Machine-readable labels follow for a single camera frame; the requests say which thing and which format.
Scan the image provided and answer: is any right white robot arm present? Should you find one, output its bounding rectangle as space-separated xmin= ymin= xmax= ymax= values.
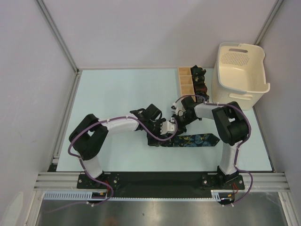
xmin=172 ymin=95 xmax=252 ymax=189

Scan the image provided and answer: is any wooden divided organizer box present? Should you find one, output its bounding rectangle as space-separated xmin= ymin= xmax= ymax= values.
xmin=178 ymin=67 xmax=195 ymax=96

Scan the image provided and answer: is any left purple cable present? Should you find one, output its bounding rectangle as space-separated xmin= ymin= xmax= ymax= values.
xmin=44 ymin=115 xmax=179 ymax=212

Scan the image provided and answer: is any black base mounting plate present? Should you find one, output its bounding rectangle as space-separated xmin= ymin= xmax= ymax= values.
xmin=77 ymin=171 xmax=245 ymax=199

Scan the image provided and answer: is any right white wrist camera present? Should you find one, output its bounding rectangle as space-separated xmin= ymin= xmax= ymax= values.
xmin=170 ymin=102 xmax=180 ymax=113

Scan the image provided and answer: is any rolled dark tie top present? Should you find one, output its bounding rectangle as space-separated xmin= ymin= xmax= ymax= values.
xmin=190 ymin=65 xmax=206 ymax=75

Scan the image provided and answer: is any aluminium frame rail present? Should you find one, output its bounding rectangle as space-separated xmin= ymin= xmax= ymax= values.
xmin=34 ymin=172 xmax=290 ymax=192

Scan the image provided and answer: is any navy floral patterned tie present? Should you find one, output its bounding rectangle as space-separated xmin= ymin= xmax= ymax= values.
xmin=160 ymin=133 xmax=220 ymax=147

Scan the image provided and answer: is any cream plastic laundry basket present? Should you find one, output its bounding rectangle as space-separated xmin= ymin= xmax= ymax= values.
xmin=211 ymin=42 xmax=270 ymax=110

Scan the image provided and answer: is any rolled red patterned tie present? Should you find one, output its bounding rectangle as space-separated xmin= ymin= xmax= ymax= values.
xmin=193 ymin=84 xmax=207 ymax=96

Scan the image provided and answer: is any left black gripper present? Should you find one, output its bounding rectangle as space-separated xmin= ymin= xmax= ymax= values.
xmin=144 ymin=118 xmax=166 ymax=146

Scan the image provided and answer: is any rolled dark tie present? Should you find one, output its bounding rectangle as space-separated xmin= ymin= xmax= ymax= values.
xmin=192 ymin=74 xmax=205 ymax=85
xmin=190 ymin=65 xmax=206 ymax=75

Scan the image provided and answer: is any grey slotted cable duct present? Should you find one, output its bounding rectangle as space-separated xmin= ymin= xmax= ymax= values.
xmin=44 ymin=191 xmax=107 ymax=200

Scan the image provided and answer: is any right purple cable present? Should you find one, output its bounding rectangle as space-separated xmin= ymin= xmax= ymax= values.
xmin=171 ymin=94 xmax=254 ymax=208

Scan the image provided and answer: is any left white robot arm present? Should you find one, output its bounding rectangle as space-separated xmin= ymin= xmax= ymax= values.
xmin=68 ymin=104 xmax=176 ymax=188

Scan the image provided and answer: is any rolled blue patterned tie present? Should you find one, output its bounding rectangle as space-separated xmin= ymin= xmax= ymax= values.
xmin=196 ymin=94 xmax=209 ymax=102

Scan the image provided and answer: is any purple cable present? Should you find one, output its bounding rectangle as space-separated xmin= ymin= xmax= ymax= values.
xmin=171 ymin=94 xmax=254 ymax=208
xmin=44 ymin=115 xmax=179 ymax=212

